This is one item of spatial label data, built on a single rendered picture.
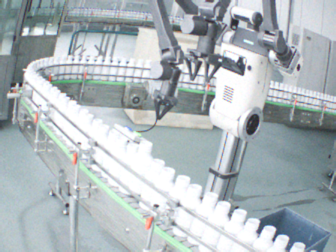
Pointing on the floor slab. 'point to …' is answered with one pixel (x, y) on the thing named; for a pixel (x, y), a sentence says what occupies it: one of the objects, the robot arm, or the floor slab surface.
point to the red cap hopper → (107, 35)
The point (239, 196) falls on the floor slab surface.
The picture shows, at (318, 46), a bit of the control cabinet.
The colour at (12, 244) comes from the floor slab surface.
